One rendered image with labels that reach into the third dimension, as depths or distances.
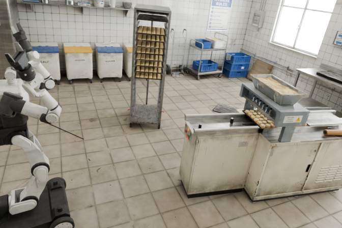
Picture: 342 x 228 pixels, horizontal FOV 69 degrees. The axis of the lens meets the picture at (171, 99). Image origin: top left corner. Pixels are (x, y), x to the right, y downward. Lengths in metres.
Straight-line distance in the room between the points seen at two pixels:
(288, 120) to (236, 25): 5.31
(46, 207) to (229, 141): 1.83
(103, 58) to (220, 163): 3.68
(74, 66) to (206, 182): 3.77
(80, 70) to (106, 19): 1.34
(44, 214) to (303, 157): 2.58
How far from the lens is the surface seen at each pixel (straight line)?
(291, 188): 3.29
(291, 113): 2.56
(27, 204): 2.61
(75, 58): 5.52
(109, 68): 5.68
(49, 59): 5.53
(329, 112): 3.71
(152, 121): 3.96
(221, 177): 2.90
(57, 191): 2.82
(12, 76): 2.03
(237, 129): 2.60
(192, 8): 6.76
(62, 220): 2.56
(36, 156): 2.36
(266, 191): 3.09
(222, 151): 2.67
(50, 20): 6.02
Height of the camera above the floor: 2.12
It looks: 24 degrees down
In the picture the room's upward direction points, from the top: 6 degrees clockwise
